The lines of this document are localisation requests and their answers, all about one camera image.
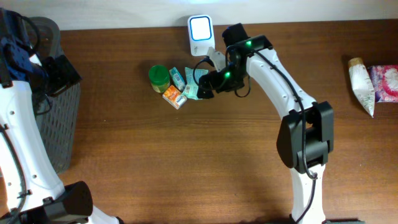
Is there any teal wet wipes pack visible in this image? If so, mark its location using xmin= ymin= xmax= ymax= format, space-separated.
xmin=182 ymin=67 xmax=208 ymax=100

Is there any small green tissue pack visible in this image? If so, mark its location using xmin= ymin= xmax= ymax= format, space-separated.
xmin=169 ymin=67 xmax=186 ymax=92

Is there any orange tissue pack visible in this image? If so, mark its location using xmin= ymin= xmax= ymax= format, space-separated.
xmin=162 ymin=85 xmax=187 ymax=110

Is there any green cup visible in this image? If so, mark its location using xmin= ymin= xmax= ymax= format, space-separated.
xmin=149 ymin=65 xmax=170 ymax=93

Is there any white pouch with cork cap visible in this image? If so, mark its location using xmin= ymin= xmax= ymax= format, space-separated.
xmin=348 ymin=57 xmax=375 ymax=117

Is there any red purple tissue pack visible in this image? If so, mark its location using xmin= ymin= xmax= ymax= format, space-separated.
xmin=368 ymin=65 xmax=397 ymax=103

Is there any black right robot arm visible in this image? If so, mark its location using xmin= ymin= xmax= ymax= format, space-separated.
xmin=193 ymin=24 xmax=334 ymax=223

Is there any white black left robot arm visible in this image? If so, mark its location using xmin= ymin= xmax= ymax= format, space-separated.
xmin=1 ymin=9 xmax=121 ymax=223

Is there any grey plastic mesh basket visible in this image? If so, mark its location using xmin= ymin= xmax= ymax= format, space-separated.
xmin=31 ymin=17 xmax=81 ymax=174

